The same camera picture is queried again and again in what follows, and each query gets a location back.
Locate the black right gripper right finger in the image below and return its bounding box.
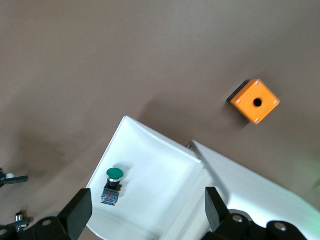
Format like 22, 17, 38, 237
201, 186, 310, 240

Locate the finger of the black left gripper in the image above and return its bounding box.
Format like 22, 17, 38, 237
0, 167, 29, 188

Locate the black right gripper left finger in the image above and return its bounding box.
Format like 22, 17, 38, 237
0, 188, 93, 240

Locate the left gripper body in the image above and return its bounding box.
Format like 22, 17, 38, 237
13, 211, 32, 232

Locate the green mushroom push button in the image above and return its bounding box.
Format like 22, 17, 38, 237
101, 167, 126, 207

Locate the white plastic drawer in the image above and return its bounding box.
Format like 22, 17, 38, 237
85, 115, 208, 240

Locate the brown table cover mat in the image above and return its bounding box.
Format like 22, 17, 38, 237
0, 0, 320, 240

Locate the orange button enclosure box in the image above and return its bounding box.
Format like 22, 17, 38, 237
226, 79, 281, 126

